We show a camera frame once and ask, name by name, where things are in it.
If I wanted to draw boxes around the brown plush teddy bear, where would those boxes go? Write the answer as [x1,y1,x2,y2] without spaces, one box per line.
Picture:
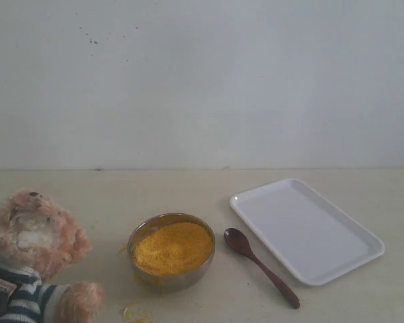
[0,190,104,322]

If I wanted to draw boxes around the dark brown wooden spoon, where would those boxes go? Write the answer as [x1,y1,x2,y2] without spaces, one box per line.
[224,228,301,310]

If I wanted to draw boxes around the yellow millet grains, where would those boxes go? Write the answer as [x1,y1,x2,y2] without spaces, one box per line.
[131,222,214,276]

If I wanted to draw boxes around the spilled yellow grain pile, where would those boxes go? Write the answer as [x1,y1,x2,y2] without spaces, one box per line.
[121,301,154,323]

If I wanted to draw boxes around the steel bowl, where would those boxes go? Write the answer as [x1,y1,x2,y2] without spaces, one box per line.
[127,213,215,293]

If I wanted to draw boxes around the white rectangular plastic tray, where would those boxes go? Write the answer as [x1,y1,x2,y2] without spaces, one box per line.
[230,178,385,286]

